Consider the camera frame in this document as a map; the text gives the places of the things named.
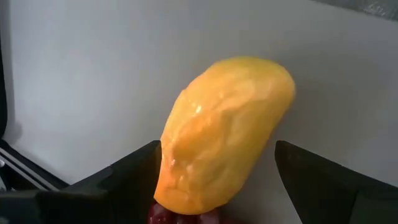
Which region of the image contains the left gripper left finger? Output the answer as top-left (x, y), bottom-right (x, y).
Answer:
top-left (0, 139), bottom-right (162, 224)

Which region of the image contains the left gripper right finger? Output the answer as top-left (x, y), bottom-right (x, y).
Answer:
top-left (275, 140), bottom-right (398, 224)

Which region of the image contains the yellow toy mango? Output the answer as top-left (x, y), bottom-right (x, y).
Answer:
top-left (154, 56), bottom-right (296, 216)

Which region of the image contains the red toy grape bunch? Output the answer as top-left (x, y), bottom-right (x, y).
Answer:
top-left (147, 200), bottom-right (223, 224)

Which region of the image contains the black table edge rail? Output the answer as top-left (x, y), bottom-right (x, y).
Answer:
top-left (0, 136), bottom-right (71, 192)

